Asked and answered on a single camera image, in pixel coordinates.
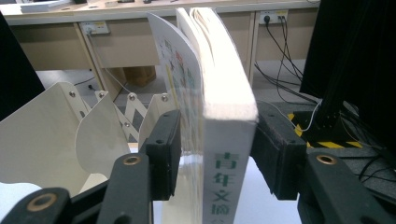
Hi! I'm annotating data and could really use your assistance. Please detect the brown cardboard box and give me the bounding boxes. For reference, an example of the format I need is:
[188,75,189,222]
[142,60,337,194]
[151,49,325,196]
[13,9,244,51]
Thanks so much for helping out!
[121,64,157,88]

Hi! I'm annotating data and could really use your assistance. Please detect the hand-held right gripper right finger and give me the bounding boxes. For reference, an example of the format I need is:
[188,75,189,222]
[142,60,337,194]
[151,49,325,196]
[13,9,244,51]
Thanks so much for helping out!
[250,101,396,224]

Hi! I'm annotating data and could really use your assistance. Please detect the black curtain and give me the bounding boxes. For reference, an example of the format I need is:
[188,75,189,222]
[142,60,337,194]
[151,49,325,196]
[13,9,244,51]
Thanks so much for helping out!
[299,0,396,157]
[0,12,47,123]

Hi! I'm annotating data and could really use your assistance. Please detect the black floor cables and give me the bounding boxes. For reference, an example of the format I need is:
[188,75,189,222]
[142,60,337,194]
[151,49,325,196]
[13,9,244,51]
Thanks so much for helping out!
[340,105,396,190]

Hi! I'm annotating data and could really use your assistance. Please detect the white book with colourful cover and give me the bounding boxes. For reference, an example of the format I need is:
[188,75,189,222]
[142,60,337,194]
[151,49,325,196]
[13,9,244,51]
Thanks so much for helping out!
[146,7,260,224]

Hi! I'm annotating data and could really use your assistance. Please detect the wall socket with black plugs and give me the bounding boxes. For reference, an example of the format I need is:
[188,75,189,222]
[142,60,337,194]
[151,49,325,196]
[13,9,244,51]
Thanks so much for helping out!
[259,8,290,26]

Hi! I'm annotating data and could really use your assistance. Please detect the beige wooden desk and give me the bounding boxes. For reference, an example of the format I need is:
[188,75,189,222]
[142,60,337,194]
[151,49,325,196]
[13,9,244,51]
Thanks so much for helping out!
[0,0,321,104]

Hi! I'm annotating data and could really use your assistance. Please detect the wall socket with white plug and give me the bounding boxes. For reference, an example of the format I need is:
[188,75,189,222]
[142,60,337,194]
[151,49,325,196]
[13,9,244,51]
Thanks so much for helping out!
[78,21,112,36]

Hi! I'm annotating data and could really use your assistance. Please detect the white paper stack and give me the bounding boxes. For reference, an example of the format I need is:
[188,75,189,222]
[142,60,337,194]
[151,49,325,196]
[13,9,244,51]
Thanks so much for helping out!
[19,0,73,14]

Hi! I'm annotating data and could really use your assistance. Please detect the beige expandable book rack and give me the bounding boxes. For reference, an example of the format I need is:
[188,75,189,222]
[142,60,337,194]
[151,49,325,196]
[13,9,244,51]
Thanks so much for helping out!
[0,81,179,198]

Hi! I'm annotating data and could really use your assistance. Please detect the black stand base striped tape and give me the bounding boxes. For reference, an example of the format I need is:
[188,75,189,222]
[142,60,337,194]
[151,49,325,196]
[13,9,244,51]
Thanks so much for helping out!
[286,92,364,149]

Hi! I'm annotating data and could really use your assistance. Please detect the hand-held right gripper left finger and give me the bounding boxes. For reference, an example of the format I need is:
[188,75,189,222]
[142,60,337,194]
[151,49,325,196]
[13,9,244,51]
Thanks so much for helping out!
[96,108,183,224]

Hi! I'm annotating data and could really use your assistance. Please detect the white table sheet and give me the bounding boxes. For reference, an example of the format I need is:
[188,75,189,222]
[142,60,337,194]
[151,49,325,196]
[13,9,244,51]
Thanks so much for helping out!
[0,153,302,224]

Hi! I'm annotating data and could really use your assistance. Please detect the black cable with plug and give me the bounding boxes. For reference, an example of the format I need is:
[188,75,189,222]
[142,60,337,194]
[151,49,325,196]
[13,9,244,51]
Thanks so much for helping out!
[74,76,98,91]

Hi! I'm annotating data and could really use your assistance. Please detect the black cables from wall socket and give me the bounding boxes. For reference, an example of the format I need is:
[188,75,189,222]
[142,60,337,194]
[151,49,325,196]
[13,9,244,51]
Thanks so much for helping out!
[253,15,320,105]

